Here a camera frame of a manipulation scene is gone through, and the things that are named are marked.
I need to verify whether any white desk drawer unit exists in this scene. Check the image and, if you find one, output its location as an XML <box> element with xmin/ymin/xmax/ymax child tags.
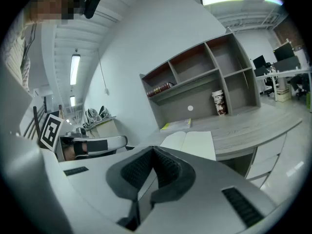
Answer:
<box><xmin>245</xmin><ymin>133</ymin><xmax>287</xmax><ymax>189</ymax></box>

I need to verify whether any black office chair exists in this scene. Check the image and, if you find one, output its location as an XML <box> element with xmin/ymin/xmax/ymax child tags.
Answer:
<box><xmin>264</xmin><ymin>76</ymin><xmax>275</xmax><ymax>97</ymax></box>
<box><xmin>290</xmin><ymin>73</ymin><xmax>310</xmax><ymax>99</ymax></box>

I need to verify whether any yellow and white book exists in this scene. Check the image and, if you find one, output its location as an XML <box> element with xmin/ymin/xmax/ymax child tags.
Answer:
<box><xmin>159</xmin><ymin>118</ymin><xmax>192</xmax><ymax>133</ymax></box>

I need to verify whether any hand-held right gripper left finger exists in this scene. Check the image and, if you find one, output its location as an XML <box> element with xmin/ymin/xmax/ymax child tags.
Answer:
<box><xmin>58</xmin><ymin>145</ymin><xmax>155</xmax><ymax>234</ymax></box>

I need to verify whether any white office desk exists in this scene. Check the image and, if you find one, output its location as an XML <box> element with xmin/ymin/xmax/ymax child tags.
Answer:
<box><xmin>255</xmin><ymin>67</ymin><xmax>312</xmax><ymax>102</ymax></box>

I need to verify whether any red hardcover book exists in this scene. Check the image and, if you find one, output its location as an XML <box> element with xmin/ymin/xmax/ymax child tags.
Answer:
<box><xmin>146</xmin><ymin>81</ymin><xmax>174</xmax><ymax>98</ymax></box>

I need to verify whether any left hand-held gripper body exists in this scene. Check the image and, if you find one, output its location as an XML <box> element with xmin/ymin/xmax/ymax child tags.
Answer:
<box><xmin>39</xmin><ymin>113</ymin><xmax>88</xmax><ymax>161</ymax></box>

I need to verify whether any dark wooden chair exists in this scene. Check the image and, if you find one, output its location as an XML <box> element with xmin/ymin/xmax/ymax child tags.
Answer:
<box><xmin>23</xmin><ymin>97</ymin><xmax>48</xmax><ymax>141</ymax></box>

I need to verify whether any black head-worn camera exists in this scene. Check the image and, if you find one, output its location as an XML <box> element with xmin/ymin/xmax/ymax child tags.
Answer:
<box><xmin>82</xmin><ymin>0</ymin><xmax>102</xmax><ymax>19</ymax></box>

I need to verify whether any beige side table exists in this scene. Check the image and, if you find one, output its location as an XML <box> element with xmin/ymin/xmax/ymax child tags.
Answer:
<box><xmin>84</xmin><ymin>116</ymin><xmax>120</xmax><ymax>139</ymax></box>

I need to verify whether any blue-covered notebook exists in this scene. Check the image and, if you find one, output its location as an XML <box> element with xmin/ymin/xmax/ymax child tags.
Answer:
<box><xmin>159</xmin><ymin>130</ymin><xmax>217</xmax><ymax>162</ymax></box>

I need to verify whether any striped shirt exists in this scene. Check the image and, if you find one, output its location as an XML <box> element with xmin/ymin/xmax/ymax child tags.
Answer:
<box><xmin>2</xmin><ymin>24</ymin><xmax>31</xmax><ymax>92</ymax></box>

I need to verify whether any black computer monitor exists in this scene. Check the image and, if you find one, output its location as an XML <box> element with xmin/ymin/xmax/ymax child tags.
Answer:
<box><xmin>273</xmin><ymin>42</ymin><xmax>296</xmax><ymax>62</ymax></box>
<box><xmin>253</xmin><ymin>55</ymin><xmax>266</xmax><ymax>69</ymax></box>

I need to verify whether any person's head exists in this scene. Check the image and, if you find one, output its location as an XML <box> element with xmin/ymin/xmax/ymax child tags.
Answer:
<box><xmin>30</xmin><ymin>0</ymin><xmax>87</xmax><ymax>25</ymax></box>

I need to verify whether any grey desk divider panel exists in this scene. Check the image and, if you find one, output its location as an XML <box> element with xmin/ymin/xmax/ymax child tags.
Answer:
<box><xmin>273</xmin><ymin>56</ymin><xmax>301</xmax><ymax>73</ymax></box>

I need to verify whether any row of grey devices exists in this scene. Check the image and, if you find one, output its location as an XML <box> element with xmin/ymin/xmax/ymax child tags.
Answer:
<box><xmin>82</xmin><ymin>105</ymin><xmax>113</xmax><ymax>129</ymax></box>

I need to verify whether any grey wooden shelf unit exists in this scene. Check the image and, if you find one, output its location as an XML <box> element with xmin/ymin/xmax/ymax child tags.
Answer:
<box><xmin>139</xmin><ymin>28</ymin><xmax>262</xmax><ymax>131</ymax></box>

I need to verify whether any white hanging wall cable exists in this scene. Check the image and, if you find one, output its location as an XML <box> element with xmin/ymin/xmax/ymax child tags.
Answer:
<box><xmin>97</xmin><ymin>48</ymin><xmax>110</xmax><ymax>96</ymax></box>

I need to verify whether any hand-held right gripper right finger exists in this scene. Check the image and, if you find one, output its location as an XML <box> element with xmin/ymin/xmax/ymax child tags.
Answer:
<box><xmin>136</xmin><ymin>145</ymin><xmax>277</xmax><ymax>234</ymax></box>

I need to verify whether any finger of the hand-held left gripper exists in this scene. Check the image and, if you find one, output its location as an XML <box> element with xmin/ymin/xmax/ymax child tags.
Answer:
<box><xmin>84</xmin><ymin>135</ymin><xmax>129</xmax><ymax>156</ymax></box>

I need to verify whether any white red patterned cup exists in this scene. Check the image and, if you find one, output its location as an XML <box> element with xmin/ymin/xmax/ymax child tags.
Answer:
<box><xmin>211</xmin><ymin>89</ymin><xmax>229</xmax><ymax>116</ymax></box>

